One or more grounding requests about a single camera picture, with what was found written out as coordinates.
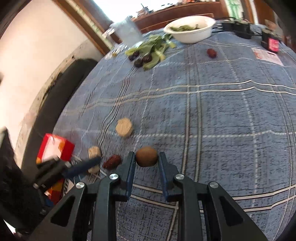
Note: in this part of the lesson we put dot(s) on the red printed carton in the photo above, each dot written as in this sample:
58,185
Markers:
67,148

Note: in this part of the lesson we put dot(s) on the red and white card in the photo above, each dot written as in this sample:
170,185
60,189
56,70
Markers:
267,55

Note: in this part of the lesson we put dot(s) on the green leaves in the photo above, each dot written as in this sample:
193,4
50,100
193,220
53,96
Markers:
185,28

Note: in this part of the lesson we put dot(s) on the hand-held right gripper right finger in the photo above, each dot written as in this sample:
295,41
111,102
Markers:
163,178

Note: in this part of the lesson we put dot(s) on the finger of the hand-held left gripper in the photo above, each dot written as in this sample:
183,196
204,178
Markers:
81,167

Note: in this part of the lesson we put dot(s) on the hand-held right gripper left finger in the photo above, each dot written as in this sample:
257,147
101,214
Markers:
130,176

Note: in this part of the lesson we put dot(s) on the wooden block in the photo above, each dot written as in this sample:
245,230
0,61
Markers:
269,23

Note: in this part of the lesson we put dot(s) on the large beige cut chunk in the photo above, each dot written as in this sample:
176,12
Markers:
124,127

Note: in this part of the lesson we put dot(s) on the brown kiwi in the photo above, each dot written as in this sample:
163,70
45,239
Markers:
146,157

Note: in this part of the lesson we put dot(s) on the black electronic device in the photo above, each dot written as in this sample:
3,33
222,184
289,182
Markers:
238,27

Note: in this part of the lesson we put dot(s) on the white bowl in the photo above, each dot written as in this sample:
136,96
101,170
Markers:
192,33

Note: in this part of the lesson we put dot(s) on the bamboo wall poster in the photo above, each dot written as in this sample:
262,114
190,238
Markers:
233,7

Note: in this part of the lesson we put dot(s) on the green leafy vegetables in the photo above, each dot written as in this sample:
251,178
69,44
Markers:
150,48

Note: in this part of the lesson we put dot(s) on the red date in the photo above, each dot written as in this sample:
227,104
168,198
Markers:
112,161
211,52

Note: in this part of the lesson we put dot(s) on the black cylinder with red label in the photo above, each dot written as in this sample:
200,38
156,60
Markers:
270,42

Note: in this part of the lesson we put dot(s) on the wooden window counter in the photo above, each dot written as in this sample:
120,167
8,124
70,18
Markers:
180,11

